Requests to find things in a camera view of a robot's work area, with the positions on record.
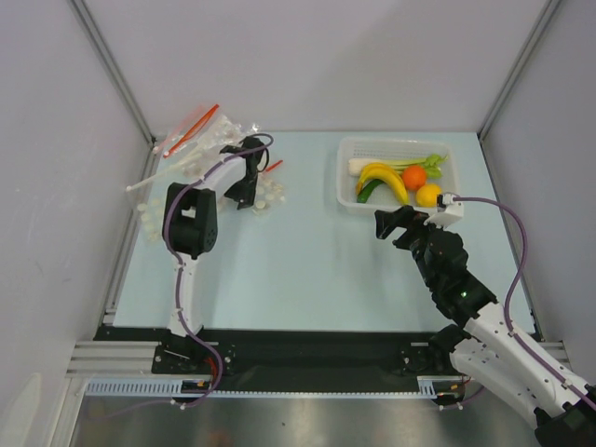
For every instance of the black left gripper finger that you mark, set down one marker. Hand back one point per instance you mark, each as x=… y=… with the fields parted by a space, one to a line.
x=252 y=193
x=239 y=191

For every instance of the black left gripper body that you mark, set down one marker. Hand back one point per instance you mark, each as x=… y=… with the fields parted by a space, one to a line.
x=252 y=178

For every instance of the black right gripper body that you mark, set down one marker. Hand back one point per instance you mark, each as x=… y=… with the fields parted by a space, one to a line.
x=411 y=230

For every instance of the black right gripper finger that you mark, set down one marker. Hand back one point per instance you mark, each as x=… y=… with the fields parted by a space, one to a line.
x=411 y=237
x=387 y=221

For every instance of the yellow banana bunch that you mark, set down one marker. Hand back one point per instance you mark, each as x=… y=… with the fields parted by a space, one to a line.
x=390 y=177

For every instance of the orange fruit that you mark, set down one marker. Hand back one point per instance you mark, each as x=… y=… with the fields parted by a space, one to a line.
x=414 y=177

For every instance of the clear dotted zip bag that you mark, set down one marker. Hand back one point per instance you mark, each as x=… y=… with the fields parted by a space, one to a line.
x=148 y=196

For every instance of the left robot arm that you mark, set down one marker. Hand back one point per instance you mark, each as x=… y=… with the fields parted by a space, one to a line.
x=190 y=225

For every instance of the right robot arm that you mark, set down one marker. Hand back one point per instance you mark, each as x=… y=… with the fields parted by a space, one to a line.
x=485 y=344

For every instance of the dotted zip bag red slider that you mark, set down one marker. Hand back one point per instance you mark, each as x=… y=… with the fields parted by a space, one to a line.
x=269 y=193

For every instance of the clear zip bag red zipper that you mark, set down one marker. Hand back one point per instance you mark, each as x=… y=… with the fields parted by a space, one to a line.
x=186 y=130

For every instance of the green chili pepper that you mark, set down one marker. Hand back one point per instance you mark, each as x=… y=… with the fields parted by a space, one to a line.
x=366 y=192

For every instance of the yellow lemon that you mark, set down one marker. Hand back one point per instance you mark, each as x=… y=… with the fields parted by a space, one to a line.
x=427 y=195

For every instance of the green onion stalk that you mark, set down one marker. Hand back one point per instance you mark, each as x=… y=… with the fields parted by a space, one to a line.
x=430 y=164

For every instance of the white perforated plastic basket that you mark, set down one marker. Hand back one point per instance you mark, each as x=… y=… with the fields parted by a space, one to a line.
x=388 y=149

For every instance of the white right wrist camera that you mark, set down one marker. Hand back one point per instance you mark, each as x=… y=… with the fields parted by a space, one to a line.
x=450 y=210

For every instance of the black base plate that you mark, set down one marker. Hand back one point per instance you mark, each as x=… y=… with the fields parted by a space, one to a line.
x=297 y=361

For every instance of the aluminium frame rail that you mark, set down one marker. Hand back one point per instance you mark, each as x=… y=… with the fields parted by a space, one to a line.
x=106 y=58

